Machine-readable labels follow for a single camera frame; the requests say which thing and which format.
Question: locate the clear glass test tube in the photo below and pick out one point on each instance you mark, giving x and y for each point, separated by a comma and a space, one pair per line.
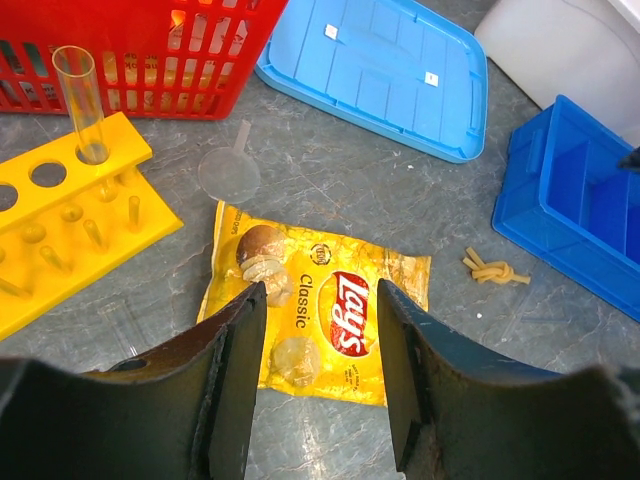
76, 71

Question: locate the yellow Lays chips bag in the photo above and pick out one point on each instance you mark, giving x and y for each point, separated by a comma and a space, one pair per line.
322, 335

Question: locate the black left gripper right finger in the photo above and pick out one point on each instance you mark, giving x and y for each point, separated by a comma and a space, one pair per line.
458, 410

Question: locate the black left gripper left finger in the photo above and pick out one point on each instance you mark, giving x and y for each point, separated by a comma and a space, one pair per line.
181, 410

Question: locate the light blue plastic lid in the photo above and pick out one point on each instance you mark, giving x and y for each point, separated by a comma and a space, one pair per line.
395, 68

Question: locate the knotted tan rubber band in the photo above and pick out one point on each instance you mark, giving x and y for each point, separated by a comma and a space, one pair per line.
498, 272

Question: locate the blue divided plastic bin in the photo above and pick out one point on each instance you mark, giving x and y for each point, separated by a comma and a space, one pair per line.
565, 200

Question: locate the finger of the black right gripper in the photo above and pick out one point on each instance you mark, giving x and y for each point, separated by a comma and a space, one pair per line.
631, 162

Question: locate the yellow test tube rack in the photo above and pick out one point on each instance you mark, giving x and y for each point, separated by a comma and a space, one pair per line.
73, 222

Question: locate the red plastic shopping basket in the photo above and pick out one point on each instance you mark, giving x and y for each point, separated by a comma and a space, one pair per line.
153, 59

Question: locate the white plastic tub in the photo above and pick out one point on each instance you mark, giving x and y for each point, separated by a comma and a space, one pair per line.
585, 50

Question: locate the clear plastic funnel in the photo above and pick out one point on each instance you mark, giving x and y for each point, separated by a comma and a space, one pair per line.
229, 174

